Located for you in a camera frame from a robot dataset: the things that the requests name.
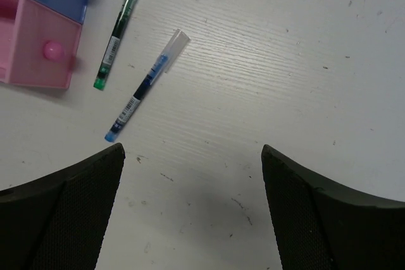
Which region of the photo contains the blue gel pen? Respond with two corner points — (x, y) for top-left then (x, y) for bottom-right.
(104, 29), (190, 142)

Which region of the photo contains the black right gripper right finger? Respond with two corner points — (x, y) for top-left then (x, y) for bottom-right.
(261, 145), (404, 269)

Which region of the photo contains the pink drawer box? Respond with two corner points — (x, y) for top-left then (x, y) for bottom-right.
(1, 0), (82, 89)

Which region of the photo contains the green gel pen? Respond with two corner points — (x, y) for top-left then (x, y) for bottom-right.
(93, 0), (137, 90)

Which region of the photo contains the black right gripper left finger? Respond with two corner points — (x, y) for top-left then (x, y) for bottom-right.
(1, 144), (125, 269)

